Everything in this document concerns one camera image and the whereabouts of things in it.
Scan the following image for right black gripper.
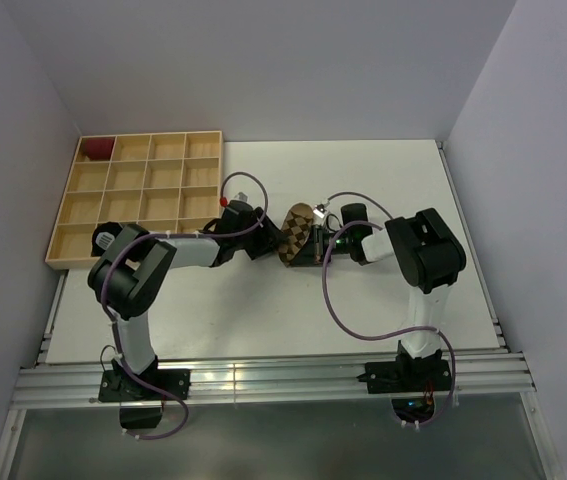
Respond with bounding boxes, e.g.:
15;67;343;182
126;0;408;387
290;224;353;266

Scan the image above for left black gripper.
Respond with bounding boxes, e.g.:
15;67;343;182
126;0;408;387
233;207;287;260

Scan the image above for brown argyle sock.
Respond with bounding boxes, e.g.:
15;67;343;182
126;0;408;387
277;203;314;267

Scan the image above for black sock with blue marks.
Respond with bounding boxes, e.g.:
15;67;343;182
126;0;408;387
91;222;126;260

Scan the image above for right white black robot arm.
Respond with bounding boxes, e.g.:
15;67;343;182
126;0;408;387
279;203;467;390

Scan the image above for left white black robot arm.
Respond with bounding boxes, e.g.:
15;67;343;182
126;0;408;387
87;200;286;399

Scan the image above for wooden compartment tray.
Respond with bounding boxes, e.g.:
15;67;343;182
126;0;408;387
45;131;224;270

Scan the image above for red rolled sock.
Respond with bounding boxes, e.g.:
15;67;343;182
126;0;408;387
82;137;115;161

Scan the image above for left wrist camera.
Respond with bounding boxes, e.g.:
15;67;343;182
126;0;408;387
219;191;248;208

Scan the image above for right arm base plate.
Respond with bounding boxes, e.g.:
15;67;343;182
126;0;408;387
357;356;453;394

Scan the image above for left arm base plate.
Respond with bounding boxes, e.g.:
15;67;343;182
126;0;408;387
98;367;191;433

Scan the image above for aluminium rail frame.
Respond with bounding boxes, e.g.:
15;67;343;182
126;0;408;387
0;139;554;480

